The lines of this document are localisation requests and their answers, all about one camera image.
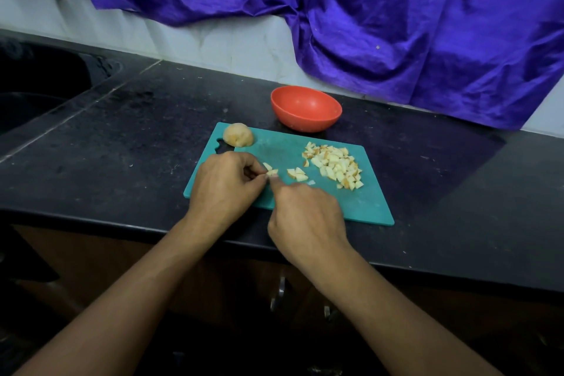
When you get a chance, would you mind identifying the person's right hand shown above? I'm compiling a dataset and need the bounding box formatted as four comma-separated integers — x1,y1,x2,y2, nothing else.
267,177,352,274

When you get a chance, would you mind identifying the person's left hand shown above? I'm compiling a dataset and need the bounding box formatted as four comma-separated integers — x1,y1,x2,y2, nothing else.
185,152,269,236

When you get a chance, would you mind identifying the brown potato half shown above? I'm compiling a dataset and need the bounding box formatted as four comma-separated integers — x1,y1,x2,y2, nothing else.
222,122,256,147

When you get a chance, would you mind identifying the pile of diced apple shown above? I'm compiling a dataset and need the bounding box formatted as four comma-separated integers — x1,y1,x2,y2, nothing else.
286,141,365,191

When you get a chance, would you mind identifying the teal plastic cutting board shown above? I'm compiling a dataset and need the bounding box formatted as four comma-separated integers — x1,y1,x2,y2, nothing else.
183,122,396,227

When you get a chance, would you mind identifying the orange bowl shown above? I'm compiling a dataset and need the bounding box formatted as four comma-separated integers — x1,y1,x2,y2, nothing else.
270,85,344,133

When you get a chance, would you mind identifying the person's left forearm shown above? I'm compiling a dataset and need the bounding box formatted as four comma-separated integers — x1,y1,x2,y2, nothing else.
16,214,217,376

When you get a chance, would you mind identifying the person's right forearm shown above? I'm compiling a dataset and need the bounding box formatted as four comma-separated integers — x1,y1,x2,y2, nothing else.
317,243,503,376

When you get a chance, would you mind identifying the dark kitchen sink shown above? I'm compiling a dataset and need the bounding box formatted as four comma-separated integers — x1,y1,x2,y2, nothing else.
0,41,123,136

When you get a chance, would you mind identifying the purple cloth curtain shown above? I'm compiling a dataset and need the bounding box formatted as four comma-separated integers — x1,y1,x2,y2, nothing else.
69,0,564,131

